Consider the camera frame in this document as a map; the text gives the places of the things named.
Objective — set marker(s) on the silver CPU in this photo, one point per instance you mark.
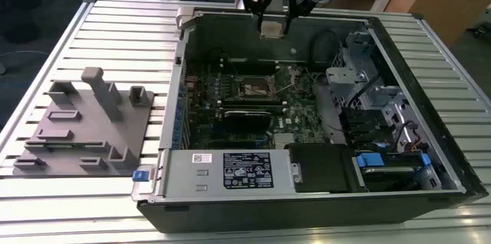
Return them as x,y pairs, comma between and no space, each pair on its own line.
271,29

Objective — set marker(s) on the metal locking lever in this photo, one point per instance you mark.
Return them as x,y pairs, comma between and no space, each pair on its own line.
234,69

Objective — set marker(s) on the silver metal drive cage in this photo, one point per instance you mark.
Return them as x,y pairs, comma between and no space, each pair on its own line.
342,75

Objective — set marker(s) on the green motherboard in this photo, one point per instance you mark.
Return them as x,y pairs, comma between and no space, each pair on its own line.
303,117

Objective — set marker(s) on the black graphics card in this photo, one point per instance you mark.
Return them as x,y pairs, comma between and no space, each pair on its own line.
246,123

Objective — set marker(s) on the silver heatsink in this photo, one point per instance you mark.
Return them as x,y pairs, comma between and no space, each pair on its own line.
283,138

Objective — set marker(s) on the black office chair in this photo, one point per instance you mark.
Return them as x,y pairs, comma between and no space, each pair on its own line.
19,11

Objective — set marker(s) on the grey parts rack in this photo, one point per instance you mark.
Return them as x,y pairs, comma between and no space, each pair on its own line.
96,129

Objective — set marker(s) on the blue plastic clip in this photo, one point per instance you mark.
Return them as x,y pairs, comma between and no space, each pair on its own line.
424,160

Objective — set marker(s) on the grey power supply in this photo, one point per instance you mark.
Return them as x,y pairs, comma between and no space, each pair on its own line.
184,177

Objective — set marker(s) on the hard disk drive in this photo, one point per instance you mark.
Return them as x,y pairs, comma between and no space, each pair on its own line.
383,180

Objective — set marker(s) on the blue plastic latch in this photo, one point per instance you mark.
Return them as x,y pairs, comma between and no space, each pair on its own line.
139,176

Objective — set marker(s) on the green RAM stick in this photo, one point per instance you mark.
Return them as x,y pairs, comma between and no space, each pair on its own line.
66,145

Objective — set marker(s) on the black PC case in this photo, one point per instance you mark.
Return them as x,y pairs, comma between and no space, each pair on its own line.
268,215

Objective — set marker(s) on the black plastic bracket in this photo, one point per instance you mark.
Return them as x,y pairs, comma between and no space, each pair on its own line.
362,124

